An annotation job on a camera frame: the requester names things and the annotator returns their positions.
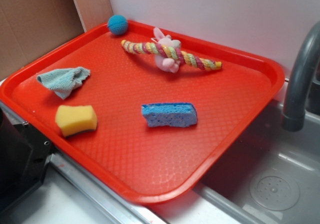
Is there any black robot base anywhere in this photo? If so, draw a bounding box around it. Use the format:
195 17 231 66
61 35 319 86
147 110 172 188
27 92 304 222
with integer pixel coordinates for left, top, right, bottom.
0 110 53 214

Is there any blue sponge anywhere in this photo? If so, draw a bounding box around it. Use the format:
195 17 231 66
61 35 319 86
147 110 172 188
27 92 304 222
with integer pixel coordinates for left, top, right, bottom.
141 103 198 128

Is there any yellow sponge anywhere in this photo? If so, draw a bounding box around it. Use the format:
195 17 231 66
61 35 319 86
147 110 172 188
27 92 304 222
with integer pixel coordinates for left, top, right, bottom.
55 105 98 137

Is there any blue knitted ball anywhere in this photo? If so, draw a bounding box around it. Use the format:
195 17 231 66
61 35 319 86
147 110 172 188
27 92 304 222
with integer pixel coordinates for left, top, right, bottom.
107 15 128 35

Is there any light blue cloth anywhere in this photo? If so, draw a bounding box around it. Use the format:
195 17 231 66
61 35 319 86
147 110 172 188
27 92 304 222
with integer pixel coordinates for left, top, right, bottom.
37 67 91 100

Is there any grey sink basin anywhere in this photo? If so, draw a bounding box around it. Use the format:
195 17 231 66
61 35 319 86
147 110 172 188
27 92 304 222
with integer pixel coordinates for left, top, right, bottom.
195 101 320 224

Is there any grey faucet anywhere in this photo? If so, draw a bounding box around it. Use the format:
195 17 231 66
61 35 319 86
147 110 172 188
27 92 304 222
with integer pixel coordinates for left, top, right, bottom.
281 22 320 132

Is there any brown cardboard panel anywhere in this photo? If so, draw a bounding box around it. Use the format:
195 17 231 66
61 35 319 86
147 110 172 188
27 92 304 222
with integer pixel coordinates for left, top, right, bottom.
0 0 84 79

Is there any pink plush rope toy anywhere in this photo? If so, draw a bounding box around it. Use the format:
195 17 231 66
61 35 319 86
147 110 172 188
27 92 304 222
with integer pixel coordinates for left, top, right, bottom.
121 27 223 73

